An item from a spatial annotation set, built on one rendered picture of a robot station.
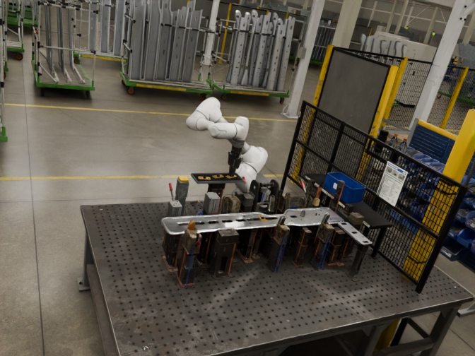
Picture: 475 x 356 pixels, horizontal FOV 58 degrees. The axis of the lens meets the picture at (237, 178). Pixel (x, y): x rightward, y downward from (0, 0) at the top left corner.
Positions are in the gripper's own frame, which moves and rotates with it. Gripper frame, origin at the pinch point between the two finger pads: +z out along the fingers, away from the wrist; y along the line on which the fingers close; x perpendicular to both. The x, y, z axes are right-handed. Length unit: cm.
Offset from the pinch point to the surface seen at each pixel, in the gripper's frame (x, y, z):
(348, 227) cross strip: 49, 77, 20
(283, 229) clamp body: -5, 58, 16
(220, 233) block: -45, 39, 17
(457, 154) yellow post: 80, 119, -51
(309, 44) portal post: 593, -360, -45
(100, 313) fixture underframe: -91, -12, 97
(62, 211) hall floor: -35, -184, 121
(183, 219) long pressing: -52, 12, 20
